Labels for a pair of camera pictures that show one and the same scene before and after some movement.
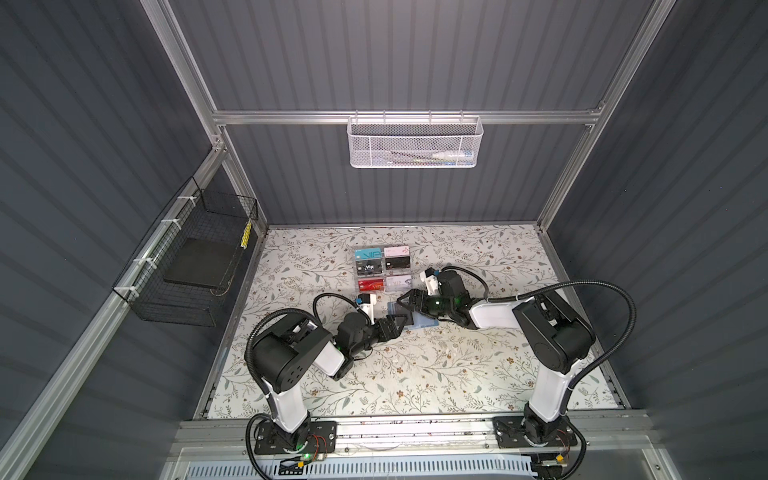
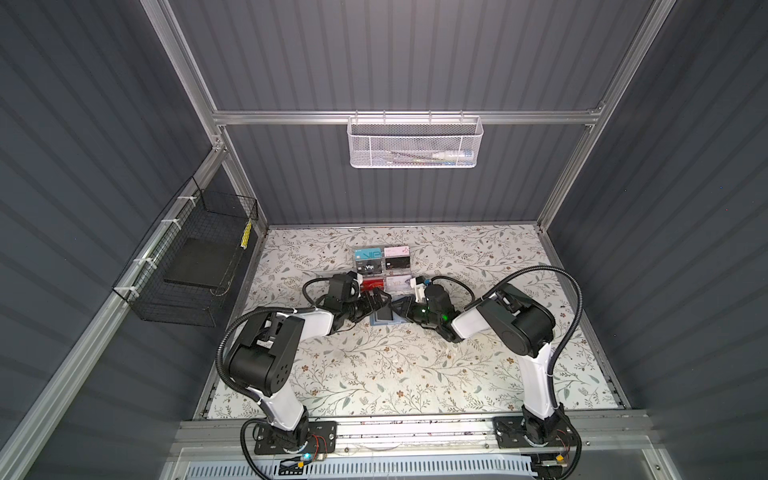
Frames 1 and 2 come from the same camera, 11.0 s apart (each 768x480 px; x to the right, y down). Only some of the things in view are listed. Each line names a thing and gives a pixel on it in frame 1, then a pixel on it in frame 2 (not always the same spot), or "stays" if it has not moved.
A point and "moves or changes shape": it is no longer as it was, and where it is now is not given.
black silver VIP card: [369, 266] stays
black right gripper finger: [413, 298] stays
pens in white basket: [437, 159] stays
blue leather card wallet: [414, 320] moves or changes shape
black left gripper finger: [393, 316] -> [380, 295]
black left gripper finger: [396, 330] -> [367, 312]
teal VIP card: [370, 253] stays
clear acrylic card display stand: [383, 269] stays
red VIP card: [371, 284] stays
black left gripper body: [369, 338] -> [347, 308]
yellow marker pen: [246, 235] stays
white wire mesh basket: [415, 142] stays
